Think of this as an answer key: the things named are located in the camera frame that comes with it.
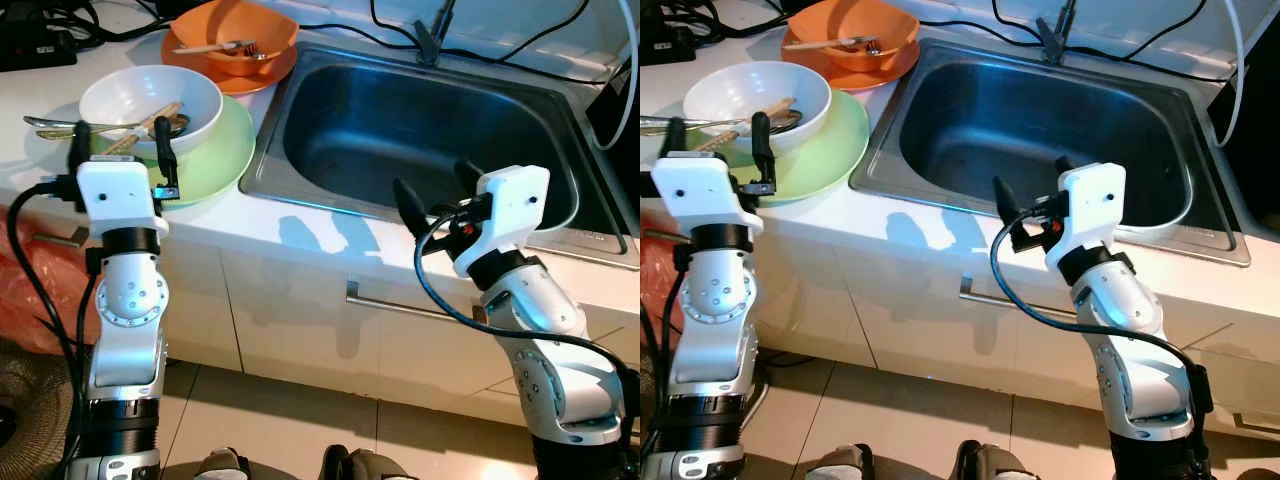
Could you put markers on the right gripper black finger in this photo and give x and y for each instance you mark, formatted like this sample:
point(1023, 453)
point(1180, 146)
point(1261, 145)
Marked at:
point(409, 205)
point(1005, 200)
point(1066, 166)
point(469, 177)

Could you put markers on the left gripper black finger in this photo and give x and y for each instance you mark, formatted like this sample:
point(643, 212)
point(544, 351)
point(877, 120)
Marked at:
point(676, 140)
point(166, 150)
point(79, 148)
point(763, 145)

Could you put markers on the metal fork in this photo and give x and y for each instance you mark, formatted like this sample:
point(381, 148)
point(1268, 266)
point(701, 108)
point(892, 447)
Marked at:
point(665, 129)
point(868, 45)
point(250, 48)
point(60, 131)

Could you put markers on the wooden chopstick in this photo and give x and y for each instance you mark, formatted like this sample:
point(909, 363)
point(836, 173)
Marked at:
point(820, 43)
point(150, 122)
point(765, 118)
point(755, 128)
point(205, 47)
point(140, 135)

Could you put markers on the metal spoon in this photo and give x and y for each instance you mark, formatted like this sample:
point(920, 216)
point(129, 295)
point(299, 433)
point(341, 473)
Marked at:
point(50, 122)
point(670, 122)

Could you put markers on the green plate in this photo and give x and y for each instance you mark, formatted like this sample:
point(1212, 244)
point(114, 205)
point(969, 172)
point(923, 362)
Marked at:
point(225, 150)
point(840, 145)

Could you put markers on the white bowl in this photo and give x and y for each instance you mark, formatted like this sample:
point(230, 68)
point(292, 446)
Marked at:
point(130, 90)
point(740, 88)

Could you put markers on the white kitchen cabinet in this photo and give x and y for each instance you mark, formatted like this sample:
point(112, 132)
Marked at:
point(900, 320)
point(300, 330)

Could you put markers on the stainless steel sink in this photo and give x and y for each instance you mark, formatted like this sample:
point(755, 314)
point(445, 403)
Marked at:
point(400, 130)
point(1000, 130)

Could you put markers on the black appliance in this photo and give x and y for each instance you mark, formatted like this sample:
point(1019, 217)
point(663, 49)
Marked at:
point(610, 110)
point(1250, 130)

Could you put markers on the black power strip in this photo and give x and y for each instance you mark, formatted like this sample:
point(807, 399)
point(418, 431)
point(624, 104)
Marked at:
point(665, 45)
point(35, 50)

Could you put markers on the orange plate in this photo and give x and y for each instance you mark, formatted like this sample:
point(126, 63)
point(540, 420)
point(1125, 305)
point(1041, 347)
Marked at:
point(880, 81)
point(250, 86)

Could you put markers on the orange bowl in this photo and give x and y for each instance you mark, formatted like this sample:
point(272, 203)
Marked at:
point(230, 20)
point(850, 18)

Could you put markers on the red plastic bag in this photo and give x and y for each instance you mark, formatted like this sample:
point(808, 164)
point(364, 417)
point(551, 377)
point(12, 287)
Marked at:
point(655, 290)
point(40, 300)

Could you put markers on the robot right leg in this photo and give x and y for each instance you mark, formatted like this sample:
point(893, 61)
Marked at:
point(1000, 465)
point(370, 468)

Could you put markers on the robot leg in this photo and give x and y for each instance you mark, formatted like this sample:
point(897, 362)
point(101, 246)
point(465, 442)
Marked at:
point(1000, 465)
point(370, 468)
point(835, 465)
point(220, 465)

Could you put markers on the floor fan with black hub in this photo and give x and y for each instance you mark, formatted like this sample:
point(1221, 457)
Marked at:
point(30, 400)

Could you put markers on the robot left leg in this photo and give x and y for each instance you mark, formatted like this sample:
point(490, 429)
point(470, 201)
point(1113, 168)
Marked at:
point(220, 465)
point(835, 465)

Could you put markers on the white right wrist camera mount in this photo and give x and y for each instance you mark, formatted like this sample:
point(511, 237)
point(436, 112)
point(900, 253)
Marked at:
point(1090, 200)
point(510, 200)

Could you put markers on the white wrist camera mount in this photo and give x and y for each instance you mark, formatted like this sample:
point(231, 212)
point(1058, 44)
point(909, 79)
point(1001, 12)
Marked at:
point(1090, 200)
point(115, 195)
point(700, 190)
point(510, 200)

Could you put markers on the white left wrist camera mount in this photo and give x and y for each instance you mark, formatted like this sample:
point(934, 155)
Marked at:
point(700, 190)
point(115, 195)

